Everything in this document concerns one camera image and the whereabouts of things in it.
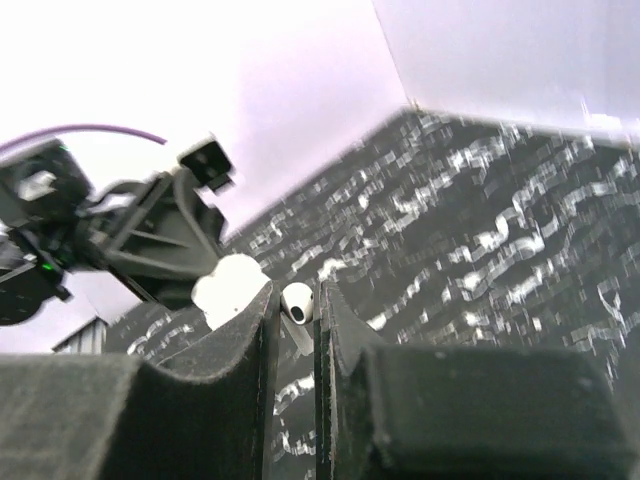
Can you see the white earbud charging case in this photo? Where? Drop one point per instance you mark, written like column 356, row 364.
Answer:
column 228, row 289

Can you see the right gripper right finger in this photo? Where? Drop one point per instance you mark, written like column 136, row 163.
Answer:
column 415, row 411

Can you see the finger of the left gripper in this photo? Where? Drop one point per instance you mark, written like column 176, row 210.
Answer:
column 165, row 240

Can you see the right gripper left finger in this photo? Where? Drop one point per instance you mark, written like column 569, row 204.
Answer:
column 204, row 413

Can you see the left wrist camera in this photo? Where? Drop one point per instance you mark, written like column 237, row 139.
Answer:
column 203, row 163

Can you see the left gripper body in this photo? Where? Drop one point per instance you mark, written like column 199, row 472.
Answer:
column 45, row 197

